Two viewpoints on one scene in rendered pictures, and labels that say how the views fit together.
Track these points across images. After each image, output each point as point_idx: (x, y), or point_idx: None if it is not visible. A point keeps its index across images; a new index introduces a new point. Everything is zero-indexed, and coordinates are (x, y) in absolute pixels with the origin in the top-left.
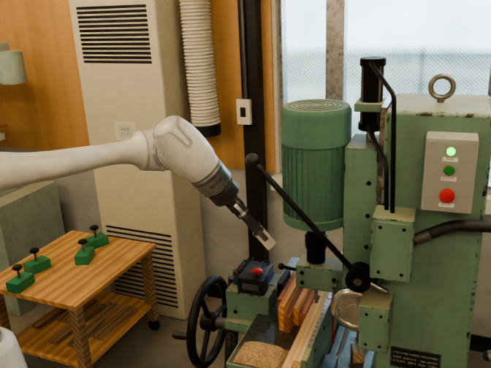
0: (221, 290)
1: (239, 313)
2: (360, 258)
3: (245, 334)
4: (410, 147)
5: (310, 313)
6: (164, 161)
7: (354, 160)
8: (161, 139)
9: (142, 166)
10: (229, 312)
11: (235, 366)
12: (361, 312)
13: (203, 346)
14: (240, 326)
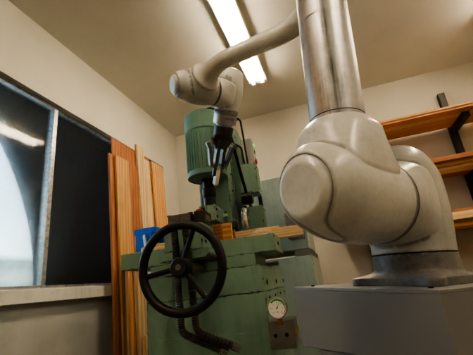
0: (148, 256)
1: (206, 243)
2: (232, 197)
3: (238, 237)
4: (238, 144)
5: None
6: (234, 89)
7: None
8: (242, 74)
9: (216, 85)
10: (203, 243)
11: (274, 234)
12: (262, 208)
13: (198, 284)
14: (213, 250)
